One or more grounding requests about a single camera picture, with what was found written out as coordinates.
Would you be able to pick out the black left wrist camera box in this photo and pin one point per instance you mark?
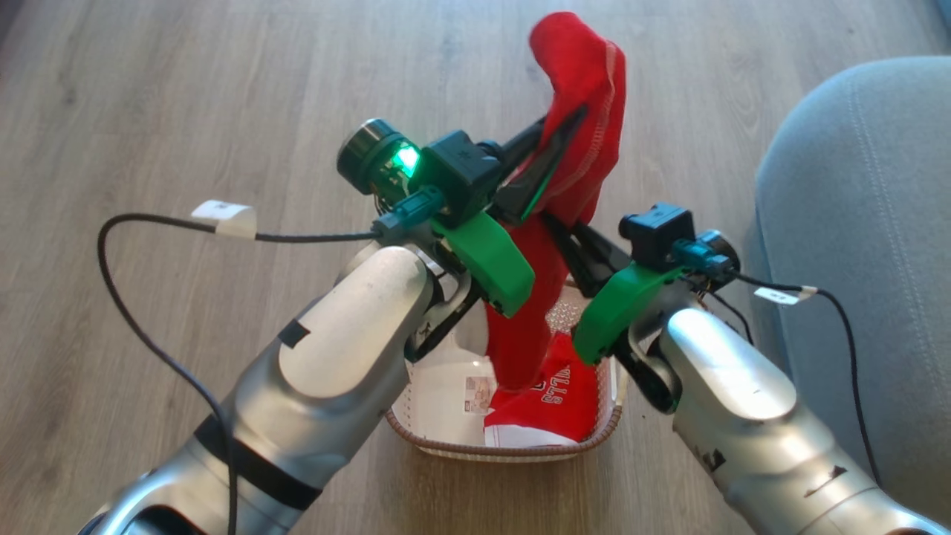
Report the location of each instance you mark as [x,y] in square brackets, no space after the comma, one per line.
[461,174]

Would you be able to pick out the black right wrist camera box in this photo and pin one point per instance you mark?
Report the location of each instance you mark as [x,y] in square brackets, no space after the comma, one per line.
[657,234]

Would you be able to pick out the grey fabric sofa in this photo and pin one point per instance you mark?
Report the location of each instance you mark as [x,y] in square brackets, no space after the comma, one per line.
[862,223]

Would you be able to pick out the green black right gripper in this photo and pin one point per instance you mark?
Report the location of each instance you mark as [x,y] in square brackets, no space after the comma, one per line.
[617,308]

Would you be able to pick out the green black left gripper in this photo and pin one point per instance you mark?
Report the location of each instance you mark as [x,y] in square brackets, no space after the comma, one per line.
[487,260]

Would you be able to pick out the white perforated laundry basket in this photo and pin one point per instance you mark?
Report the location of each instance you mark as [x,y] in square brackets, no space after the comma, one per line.
[446,401]

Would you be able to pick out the red jersey garment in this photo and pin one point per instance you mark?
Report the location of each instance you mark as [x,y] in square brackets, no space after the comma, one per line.
[583,96]

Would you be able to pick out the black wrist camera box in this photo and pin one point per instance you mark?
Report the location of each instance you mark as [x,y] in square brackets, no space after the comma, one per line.
[461,174]
[657,234]

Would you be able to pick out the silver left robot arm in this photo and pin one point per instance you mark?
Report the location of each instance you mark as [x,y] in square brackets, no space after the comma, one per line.
[334,357]

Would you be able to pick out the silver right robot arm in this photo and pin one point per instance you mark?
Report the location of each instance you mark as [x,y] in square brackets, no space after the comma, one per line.
[743,401]

